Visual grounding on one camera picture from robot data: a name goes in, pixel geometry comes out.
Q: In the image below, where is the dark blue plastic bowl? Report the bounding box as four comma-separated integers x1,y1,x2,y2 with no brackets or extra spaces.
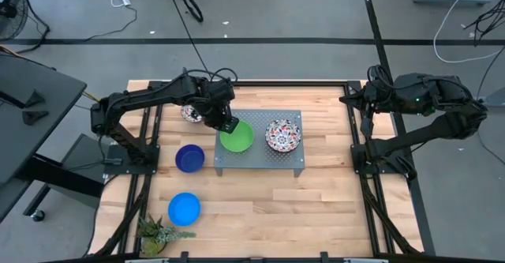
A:
174,144,206,174

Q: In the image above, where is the long white cable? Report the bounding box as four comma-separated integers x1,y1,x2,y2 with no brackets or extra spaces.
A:
432,0,505,65

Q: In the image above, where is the thin black floor cable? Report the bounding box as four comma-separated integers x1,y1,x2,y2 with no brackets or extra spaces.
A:
84,5,138,42

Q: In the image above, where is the black triangular bracket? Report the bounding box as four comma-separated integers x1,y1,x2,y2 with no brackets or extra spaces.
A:
22,111,50,126
25,90,45,108

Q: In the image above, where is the floral patterned navy bowl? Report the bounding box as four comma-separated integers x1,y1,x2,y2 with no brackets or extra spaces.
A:
180,103,204,124
264,118,302,153

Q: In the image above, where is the black coiled cable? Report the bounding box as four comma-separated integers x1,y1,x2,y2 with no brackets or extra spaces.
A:
181,0,205,23

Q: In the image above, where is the long black hanging cable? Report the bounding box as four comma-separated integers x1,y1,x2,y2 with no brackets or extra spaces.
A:
163,0,214,81

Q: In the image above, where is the black cable bundle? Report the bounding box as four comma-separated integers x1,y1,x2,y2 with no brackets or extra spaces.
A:
463,0,505,47

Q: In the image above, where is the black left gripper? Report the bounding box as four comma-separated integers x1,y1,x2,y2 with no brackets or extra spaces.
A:
204,88,241,134

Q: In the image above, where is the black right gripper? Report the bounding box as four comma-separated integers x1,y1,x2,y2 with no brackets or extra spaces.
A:
339,81,399,137

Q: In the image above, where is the light blue plastic bowl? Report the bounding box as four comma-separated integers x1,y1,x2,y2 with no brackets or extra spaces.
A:
167,192,202,227

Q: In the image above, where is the grey perforated metal shelf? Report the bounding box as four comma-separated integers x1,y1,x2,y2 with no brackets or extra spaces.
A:
213,108,306,178

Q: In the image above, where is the black desk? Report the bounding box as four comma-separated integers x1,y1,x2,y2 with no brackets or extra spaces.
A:
0,53,106,223

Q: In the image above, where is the green plastic bowl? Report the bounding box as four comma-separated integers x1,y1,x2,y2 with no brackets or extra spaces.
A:
219,119,255,153

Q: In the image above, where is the black floor fan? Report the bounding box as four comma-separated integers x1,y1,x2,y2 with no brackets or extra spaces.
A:
0,0,29,42

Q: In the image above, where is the small potted succulent plant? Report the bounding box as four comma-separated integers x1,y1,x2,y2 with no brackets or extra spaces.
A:
136,213,197,258

